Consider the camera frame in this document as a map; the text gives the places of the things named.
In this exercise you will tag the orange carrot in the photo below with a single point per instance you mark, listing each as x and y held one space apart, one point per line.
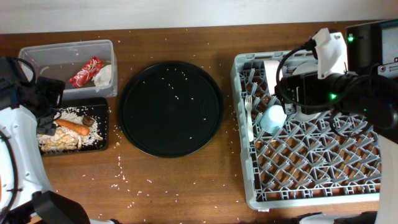
78 128

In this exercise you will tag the light grey plate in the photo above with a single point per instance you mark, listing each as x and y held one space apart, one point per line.
305 68

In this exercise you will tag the pink bowl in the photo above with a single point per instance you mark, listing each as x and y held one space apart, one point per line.
270 67

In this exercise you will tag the brown food scrap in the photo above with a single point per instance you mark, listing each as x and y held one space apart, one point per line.
88 121

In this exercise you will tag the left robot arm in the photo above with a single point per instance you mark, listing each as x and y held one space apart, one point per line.
28 108

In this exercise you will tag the grey dishwasher rack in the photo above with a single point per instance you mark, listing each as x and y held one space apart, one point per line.
330 159

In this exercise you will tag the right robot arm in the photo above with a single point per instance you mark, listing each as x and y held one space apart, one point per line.
356 74

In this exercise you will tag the white plastic fork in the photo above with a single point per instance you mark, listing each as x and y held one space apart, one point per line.
248 107

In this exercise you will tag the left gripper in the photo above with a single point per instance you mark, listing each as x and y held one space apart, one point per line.
55 89

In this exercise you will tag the red snack wrapper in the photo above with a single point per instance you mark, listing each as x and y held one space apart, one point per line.
89 70

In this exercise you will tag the clear plastic bin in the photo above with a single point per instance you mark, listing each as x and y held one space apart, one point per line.
63 61

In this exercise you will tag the round black tray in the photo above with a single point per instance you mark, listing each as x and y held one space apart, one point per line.
170 109

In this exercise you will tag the white tissue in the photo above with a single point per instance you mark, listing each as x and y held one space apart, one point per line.
103 77

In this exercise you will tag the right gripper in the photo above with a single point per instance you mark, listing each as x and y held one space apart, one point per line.
308 86

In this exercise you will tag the black rectangular tray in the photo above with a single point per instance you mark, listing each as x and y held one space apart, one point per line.
99 133

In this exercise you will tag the blue cup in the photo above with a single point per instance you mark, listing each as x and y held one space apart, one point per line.
273 119

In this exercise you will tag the rice and peanut waste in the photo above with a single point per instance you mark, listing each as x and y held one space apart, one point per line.
65 137

